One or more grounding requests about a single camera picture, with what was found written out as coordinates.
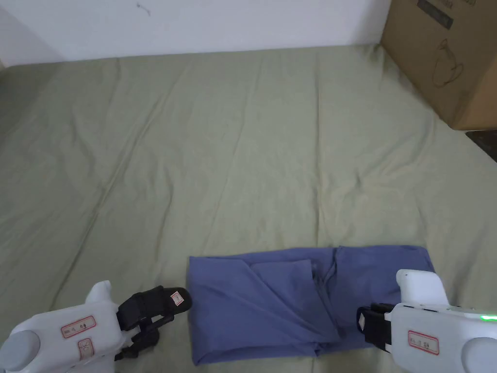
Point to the brown cardboard carton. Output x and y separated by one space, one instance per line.
446 66

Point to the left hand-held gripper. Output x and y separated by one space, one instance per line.
58 342

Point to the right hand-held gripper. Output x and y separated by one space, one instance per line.
435 338

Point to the blue garment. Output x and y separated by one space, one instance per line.
271 307

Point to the bed with pale green sheet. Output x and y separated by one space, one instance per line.
194 155

